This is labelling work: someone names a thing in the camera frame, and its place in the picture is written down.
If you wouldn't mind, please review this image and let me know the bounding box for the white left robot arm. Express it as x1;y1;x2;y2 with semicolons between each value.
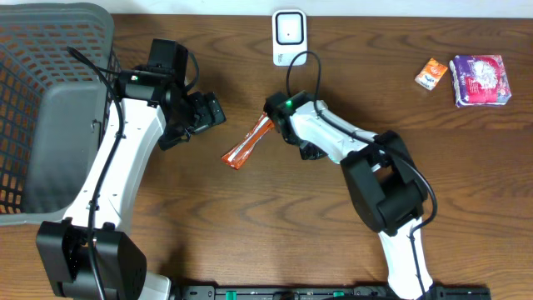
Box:
36;71;226;299

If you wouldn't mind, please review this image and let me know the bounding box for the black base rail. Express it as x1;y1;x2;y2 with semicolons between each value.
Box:
170;285;491;300

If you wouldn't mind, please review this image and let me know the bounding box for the floral red purple packet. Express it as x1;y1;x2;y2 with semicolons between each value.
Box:
449;54;511;108

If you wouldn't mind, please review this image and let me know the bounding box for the grey plastic lattice basket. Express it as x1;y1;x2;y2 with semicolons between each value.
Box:
1;2;120;226

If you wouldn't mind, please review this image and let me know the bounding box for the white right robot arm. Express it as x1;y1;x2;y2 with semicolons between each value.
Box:
264;92;435;299

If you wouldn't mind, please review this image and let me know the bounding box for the orange snack bar wrapper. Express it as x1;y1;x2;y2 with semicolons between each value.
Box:
222;112;274;170

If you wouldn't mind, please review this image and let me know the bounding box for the small orange juice carton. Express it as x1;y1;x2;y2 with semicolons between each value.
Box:
415;58;448;91

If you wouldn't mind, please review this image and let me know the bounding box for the white barcode scanner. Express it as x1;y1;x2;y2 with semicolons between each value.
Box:
271;9;308;67

